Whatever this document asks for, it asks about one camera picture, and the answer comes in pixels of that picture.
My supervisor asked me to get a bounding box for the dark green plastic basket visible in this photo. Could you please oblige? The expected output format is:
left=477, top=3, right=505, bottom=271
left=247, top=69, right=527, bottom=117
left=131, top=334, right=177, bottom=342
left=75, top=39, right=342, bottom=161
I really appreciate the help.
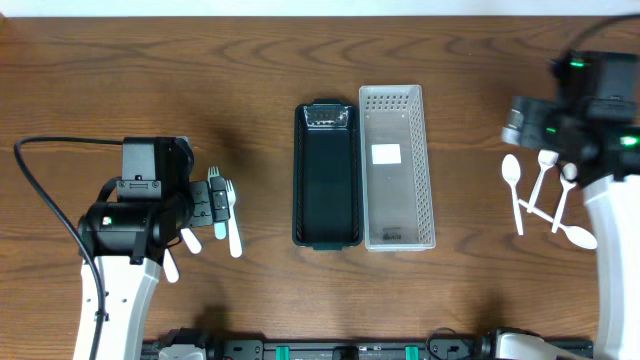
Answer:
left=292, top=99, right=363, bottom=251

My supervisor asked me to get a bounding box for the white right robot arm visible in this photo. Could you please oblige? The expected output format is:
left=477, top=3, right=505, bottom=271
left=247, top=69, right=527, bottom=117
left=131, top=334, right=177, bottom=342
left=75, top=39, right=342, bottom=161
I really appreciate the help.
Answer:
left=502, top=50, right=639, bottom=359

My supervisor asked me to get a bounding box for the clear white plastic basket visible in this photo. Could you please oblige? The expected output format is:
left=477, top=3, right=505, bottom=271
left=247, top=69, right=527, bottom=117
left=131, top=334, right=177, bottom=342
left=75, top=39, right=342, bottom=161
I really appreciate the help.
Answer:
left=359, top=85, right=436, bottom=252

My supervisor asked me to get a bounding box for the mint green plastic fork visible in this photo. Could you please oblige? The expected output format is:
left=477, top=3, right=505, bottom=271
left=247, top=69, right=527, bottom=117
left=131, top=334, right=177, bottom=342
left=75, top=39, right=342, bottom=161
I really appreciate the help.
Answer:
left=208, top=166, right=229, bottom=240

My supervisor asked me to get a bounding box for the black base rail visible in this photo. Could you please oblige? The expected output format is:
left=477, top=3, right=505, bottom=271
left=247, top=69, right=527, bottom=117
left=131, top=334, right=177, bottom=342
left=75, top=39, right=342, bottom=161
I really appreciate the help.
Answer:
left=140, top=328, right=594, bottom=360

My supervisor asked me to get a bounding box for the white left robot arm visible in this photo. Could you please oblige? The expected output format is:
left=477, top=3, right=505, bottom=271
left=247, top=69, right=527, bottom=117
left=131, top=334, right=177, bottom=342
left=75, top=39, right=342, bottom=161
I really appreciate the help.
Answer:
left=74, top=177, right=229, bottom=359

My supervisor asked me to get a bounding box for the white plastic fork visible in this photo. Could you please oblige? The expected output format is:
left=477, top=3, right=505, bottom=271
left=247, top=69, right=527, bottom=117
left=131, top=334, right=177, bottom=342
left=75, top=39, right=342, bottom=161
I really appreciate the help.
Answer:
left=180, top=228, right=203, bottom=254
left=226, top=179, right=243, bottom=258

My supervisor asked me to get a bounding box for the white label in basket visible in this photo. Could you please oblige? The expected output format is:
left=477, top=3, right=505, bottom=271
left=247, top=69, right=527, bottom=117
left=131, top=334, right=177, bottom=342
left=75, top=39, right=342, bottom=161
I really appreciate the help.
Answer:
left=371, top=144, right=402, bottom=165

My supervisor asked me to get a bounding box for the white plastic spoon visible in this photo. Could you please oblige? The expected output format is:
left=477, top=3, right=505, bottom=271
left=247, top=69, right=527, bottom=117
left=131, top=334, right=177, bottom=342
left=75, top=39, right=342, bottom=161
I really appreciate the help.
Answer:
left=163, top=248, right=180, bottom=283
left=551, top=163, right=578, bottom=233
left=527, top=150, right=558, bottom=213
left=518, top=199, right=598, bottom=250
left=501, top=154, right=524, bottom=236

